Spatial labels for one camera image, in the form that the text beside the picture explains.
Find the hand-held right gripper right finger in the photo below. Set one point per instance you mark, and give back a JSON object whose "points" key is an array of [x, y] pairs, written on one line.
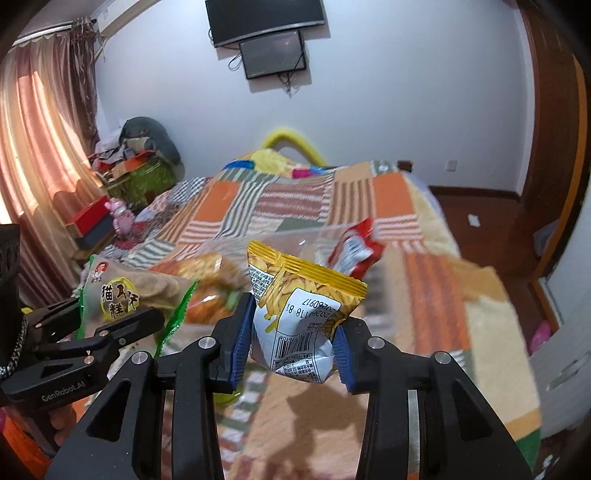
{"points": [[344, 360]]}

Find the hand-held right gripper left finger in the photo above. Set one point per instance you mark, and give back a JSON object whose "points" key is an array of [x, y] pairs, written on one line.
{"points": [[242, 341]]}

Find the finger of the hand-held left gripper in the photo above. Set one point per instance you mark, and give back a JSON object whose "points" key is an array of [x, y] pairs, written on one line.
{"points": [[55, 311], [129, 325]]}

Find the green edged snack bag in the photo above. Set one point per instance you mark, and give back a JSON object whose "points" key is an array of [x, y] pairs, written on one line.
{"points": [[129, 286]]}

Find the yellow snack packet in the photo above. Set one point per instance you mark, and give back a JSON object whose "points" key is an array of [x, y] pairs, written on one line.
{"points": [[295, 300]]}

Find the clear plastic bag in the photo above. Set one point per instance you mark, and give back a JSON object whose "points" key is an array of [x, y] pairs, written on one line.
{"points": [[304, 244]]}

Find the clear bag of orange crisps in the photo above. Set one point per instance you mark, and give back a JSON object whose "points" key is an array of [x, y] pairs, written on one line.
{"points": [[212, 286]]}

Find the red box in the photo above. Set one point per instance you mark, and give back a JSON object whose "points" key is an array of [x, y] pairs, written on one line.
{"points": [[90, 217]]}

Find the pink toy figure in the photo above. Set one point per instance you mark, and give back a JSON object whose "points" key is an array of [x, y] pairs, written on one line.
{"points": [[121, 217]]}

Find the patchwork blanket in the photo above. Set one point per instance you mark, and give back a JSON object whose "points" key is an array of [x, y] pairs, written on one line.
{"points": [[438, 300]]}

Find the red snack packet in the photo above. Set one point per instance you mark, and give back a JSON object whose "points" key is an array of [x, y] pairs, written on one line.
{"points": [[355, 247]]}

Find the green patterned bag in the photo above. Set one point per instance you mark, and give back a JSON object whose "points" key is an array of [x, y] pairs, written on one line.
{"points": [[147, 182]]}

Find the orange cardboard box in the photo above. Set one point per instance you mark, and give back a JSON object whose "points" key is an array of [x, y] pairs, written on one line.
{"points": [[134, 164]]}

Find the brown striped curtain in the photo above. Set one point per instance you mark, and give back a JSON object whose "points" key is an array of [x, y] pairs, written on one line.
{"points": [[41, 138]]}

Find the white paper scrap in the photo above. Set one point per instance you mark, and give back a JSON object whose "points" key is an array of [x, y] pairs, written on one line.
{"points": [[473, 220]]}

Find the pink slipper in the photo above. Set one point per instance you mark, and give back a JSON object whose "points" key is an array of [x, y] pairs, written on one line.
{"points": [[541, 336]]}

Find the yellow curved tube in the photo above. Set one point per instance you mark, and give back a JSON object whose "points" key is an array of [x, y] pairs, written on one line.
{"points": [[286, 133]]}

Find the small black monitor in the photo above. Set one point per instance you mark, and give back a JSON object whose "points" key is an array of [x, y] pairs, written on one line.
{"points": [[272, 53]]}

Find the brown wooden door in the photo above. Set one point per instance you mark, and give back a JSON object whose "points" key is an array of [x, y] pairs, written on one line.
{"points": [[554, 138]]}

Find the wall socket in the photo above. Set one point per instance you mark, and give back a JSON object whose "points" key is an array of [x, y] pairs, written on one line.
{"points": [[451, 165]]}

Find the black wall television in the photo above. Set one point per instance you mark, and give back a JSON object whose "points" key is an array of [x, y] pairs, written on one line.
{"points": [[263, 21]]}

